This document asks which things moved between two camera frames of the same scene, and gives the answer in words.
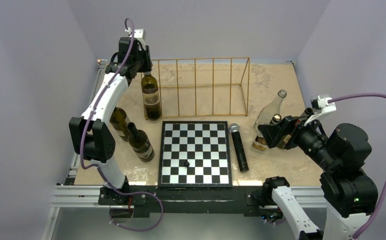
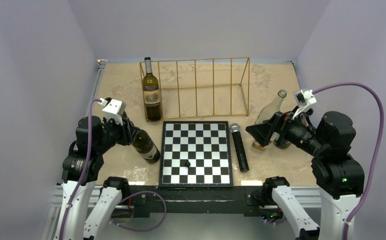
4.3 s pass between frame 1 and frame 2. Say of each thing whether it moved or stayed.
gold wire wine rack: stayed
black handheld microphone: stayed
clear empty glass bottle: stayed
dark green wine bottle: moved
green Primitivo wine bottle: stayed
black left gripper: moved
